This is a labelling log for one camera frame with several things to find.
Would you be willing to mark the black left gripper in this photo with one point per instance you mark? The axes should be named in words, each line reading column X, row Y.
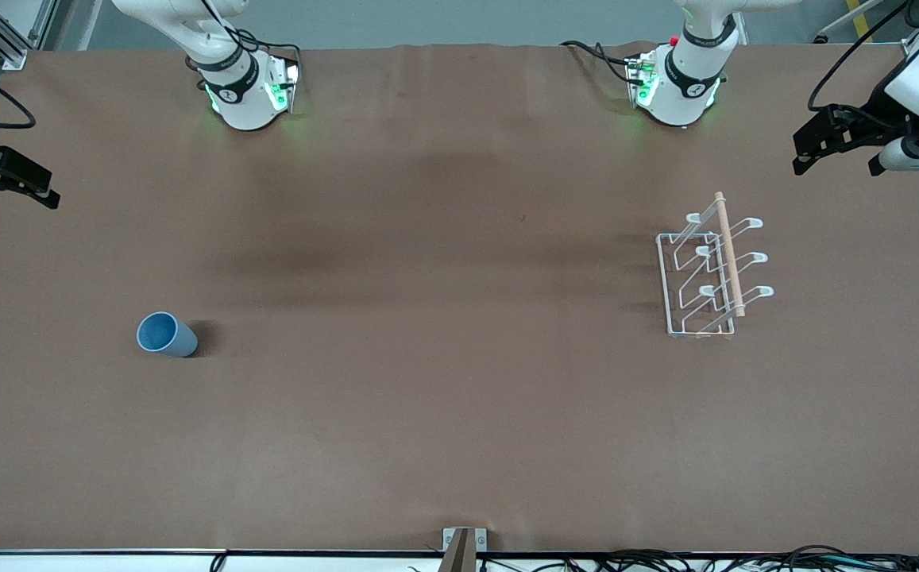
column 877, row 114

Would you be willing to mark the blue plastic cup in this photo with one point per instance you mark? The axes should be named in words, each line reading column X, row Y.
column 177, row 340

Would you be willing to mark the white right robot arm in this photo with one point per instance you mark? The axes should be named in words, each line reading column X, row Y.
column 241, row 95

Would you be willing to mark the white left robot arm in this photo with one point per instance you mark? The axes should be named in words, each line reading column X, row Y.
column 685, row 87

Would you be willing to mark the brown paper table cover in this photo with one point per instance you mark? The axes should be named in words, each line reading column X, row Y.
column 427, row 318

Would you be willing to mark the aluminium frame profile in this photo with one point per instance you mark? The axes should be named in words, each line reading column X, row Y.
column 6, row 40

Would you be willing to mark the small metal bracket plate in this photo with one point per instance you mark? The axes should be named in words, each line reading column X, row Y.
column 481, row 540

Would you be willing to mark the dark camera mount post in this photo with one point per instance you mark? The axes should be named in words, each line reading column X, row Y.
column 459, row 556

